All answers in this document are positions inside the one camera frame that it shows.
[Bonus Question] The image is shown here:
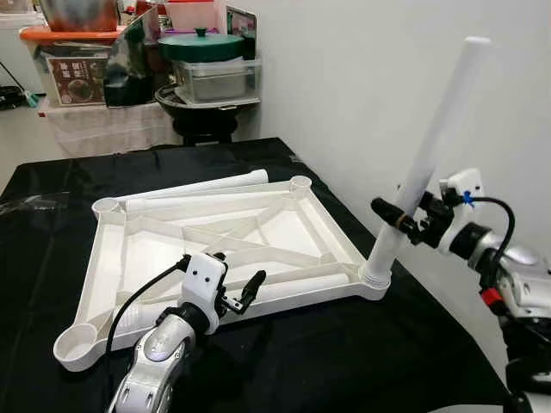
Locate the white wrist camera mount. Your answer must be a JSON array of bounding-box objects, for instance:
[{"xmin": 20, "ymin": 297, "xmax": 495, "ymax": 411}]
[
  {"xmin": 181, "ymin": 252, "xmax": 229, "ymax": 332},
  {"xmin": 439, "ymin": 168, "xmax": 485, "ymax": 216}
]

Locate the black floor mop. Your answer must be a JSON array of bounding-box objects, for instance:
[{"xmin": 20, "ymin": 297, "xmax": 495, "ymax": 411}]
[{"xmin": 0, "ymin": 60, "xmax": 27, "ymax": 108}]

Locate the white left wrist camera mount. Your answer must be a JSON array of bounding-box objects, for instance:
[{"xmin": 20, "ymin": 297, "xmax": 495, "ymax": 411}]
[{"xmin": 181, "ymin": 252, "xmax": 229, "ymax": 332}]

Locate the white box with pink lid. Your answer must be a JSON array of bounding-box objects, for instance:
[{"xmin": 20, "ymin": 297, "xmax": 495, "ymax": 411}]
[{"xmin": 165, "ymin": 0, "xmax": 216, "ymax": 31}]

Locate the steel pot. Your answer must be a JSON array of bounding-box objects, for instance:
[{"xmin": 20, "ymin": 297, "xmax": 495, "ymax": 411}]
[{"xmin": 39, "ymin": 0, "xmax": 121, "ymax": 33}]

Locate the dark framed picture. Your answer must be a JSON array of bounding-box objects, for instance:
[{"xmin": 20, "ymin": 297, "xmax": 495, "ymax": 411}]
[{"xmin": 226, "ymin": 7, "xmax": 257, "ymax": 61}]

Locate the white plastic table top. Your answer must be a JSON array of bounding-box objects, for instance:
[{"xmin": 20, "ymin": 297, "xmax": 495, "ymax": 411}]
[{"xmin": 53, "ymin": 176, "xmax": 390, "ymax": 373}]

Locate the clear plastic container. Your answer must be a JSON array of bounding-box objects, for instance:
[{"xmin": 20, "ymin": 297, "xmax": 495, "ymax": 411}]
[{"xmin": 172, "ymin": 59, "xmax": 262, "ymax": 104}]

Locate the black plastic bag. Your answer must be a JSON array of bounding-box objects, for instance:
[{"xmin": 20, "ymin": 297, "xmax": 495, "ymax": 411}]
[{"xmin": 103, "ymin": 17, "xmax": 160, "ymax": 108}]

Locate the black round wok stand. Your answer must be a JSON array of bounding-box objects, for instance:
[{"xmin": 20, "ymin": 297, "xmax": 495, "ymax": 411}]
[{"xmin": 155, "ymin": 86, "xmax": 259, "ymax": 145}]

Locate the bench with white lace cloth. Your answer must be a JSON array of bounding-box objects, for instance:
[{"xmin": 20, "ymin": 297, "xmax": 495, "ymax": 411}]
[{"xmin": 39, "ymin": 103, "xmax": 186, "ymax": 157}]

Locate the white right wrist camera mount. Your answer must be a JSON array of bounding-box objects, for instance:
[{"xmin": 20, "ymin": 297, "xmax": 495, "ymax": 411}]
[{"xmin": 439, "ymin": 168, "xmax": 485, "ymax": 216}]

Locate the green pot with lid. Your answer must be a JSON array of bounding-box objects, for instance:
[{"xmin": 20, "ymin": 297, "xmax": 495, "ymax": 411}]
[{"xmin": 158, "ymin": 28, "xmax": 246, "ymax": 63}]

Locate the black table cloth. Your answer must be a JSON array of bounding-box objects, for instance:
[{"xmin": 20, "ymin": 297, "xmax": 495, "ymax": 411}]
[{"xmin": 0, "ymin": 138, "xmax": 517, "ymax": 413}]

